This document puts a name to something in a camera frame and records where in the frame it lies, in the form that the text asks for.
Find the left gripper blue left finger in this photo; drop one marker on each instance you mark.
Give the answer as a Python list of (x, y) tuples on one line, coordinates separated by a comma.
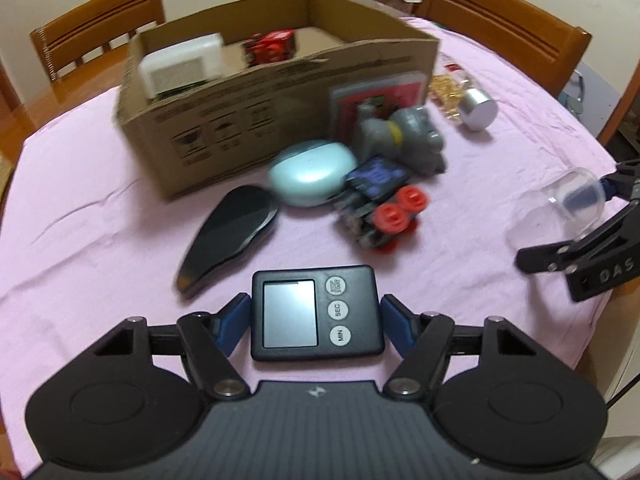
[(208, 340)]

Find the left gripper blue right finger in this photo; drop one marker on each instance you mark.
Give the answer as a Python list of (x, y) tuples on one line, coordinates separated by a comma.
[(422, 341)]

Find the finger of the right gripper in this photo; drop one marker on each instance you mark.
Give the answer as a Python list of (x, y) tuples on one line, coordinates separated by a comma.
[(624, 182), (558, 256)]

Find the clear glass cup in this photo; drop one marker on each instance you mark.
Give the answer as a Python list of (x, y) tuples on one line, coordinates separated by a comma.
[(564, 209)]

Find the black digital timer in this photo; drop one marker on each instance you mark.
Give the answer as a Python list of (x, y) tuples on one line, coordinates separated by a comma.
[(315, 314)]

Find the black toy train red wheels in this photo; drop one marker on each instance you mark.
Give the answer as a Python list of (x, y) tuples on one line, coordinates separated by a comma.
[(378, 203)]

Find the mint green case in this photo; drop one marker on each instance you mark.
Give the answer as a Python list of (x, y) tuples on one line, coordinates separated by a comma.
[(310, 173)]

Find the pill bottle silver cap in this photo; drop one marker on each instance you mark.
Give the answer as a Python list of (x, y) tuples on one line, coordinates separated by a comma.
[(460, 98)]

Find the grey cartoon figurine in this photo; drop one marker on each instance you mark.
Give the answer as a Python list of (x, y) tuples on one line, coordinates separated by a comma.
[(407, 136)]

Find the pink card box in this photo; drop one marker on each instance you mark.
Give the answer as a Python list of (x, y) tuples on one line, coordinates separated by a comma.
[(385, 94)]

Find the pink tablecloth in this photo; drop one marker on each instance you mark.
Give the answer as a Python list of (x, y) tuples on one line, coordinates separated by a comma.
[(86, 241)]

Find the right wooden chair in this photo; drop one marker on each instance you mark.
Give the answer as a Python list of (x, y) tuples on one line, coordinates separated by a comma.
[(533, 40)]

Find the wooden chair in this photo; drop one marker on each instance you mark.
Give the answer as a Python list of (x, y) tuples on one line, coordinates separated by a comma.
[(533, 40), (93, 25)]

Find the cardboard box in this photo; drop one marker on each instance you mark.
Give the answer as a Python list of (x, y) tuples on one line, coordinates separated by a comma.
[(225, 126)]

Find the white plastic bottle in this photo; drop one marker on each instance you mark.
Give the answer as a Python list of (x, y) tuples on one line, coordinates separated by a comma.
[(186, 64)]

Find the left wooden chair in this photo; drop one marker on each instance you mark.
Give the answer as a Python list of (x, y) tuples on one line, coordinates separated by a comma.
[(93, 25)]

